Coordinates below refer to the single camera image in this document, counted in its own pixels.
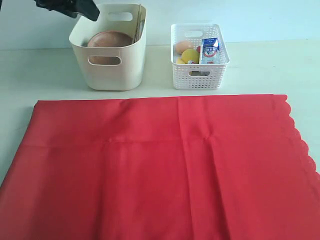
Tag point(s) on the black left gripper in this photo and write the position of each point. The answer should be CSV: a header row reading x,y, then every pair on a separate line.
x,y
71,8

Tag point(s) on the brown wooden plate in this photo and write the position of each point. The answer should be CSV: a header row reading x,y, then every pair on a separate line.
x,y
108,39

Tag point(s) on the wooden chopstick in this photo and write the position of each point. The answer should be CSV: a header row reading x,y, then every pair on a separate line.
x,y
134,38
140,20

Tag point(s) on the steel table knife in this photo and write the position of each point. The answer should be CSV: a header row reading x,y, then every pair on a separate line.
x,y
140,29

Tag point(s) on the brown egg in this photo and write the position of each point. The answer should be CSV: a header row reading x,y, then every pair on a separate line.
x,y
181,46

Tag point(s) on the yellow cheese wedge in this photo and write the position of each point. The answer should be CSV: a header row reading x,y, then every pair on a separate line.
x,y
179,61

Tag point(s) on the yellow lemon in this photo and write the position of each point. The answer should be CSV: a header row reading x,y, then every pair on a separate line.
x,y
190,56

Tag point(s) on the blue white milk carton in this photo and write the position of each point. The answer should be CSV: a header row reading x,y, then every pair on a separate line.
x,y
210,51

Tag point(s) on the red tablecloth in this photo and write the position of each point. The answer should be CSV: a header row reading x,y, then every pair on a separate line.
x,y
220,167

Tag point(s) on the cream plastic tub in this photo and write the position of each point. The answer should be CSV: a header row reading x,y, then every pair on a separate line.
x,y
119,17

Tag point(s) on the white perforated plastic basket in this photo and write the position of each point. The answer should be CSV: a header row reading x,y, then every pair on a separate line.
x,y
197,76

